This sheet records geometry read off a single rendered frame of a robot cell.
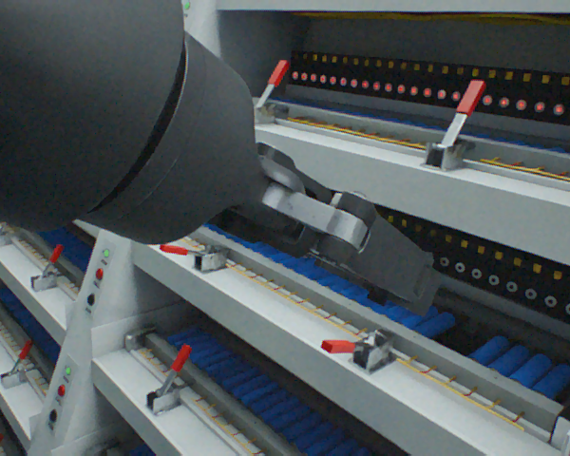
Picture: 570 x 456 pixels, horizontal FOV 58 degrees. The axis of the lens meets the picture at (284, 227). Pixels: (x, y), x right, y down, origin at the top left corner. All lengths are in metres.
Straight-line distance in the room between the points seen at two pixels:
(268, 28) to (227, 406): 0.58
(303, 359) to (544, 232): 0.26
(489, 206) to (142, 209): 0.34
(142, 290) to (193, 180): 0.68
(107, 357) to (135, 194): 0.70
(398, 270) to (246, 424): 0.48
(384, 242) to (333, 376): 0.32
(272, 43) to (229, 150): 0.73
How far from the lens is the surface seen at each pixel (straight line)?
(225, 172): 0.17
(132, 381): 0.80
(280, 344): 0.57
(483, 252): 0.62
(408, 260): 0.24
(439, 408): 0.48
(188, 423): 0.72
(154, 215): 0.17
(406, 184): 0.50
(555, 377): 0.54
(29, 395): 1.12
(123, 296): 0.83
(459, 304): 0.62
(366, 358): 0.52
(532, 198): 0.45
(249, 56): 0.87
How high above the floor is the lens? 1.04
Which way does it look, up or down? 4 degrees down
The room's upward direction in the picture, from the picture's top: 19 degrees clockwise
